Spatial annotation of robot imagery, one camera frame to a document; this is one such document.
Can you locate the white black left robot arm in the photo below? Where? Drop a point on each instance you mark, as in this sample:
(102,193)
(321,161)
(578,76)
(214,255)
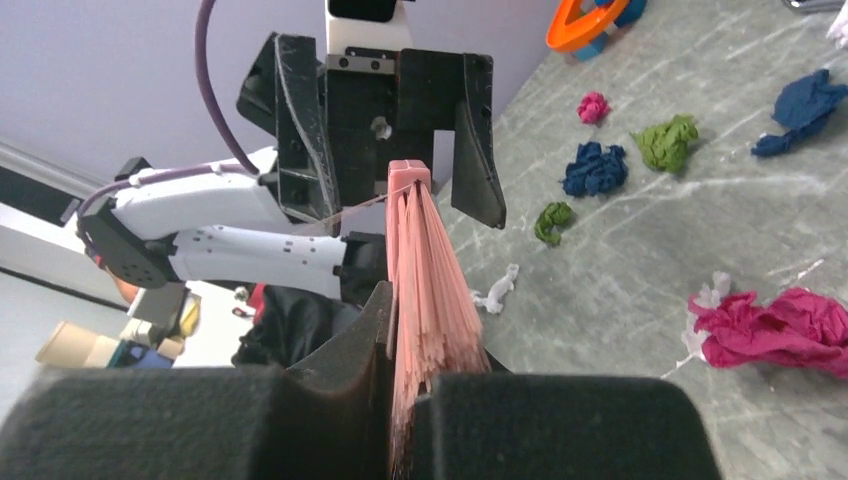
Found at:
(218,221)

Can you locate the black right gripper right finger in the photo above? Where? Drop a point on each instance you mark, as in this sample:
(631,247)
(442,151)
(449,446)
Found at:
(475,424)

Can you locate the white twisted paper scrap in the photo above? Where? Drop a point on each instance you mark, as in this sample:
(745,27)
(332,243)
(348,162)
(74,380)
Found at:
(492,301)

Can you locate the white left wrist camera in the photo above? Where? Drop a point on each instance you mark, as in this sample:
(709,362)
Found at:
(379,25)

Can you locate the white paper scrap near case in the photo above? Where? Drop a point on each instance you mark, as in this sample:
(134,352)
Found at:
(838,30)

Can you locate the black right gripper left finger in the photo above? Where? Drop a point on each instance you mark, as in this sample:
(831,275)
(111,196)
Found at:
(323,418)

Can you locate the pink hand brush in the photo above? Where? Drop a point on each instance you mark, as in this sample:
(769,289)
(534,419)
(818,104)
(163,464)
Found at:
(434,325)

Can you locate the dark blue paper scrap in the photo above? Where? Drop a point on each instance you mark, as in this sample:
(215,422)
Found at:
(803,109)

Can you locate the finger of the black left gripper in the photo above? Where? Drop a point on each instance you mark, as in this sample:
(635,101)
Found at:
(307,188)
(476,189)

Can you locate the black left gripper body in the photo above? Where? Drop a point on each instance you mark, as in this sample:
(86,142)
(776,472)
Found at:
(379,106)

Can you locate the small magenta paper scrap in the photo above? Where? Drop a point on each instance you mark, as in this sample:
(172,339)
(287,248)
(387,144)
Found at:
(593,108)

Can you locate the large magenta paper scrap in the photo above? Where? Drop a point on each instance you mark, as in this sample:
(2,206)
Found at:
(798,328)

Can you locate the small green paper scrap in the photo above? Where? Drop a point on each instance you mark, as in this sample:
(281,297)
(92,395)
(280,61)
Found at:
(552,220)

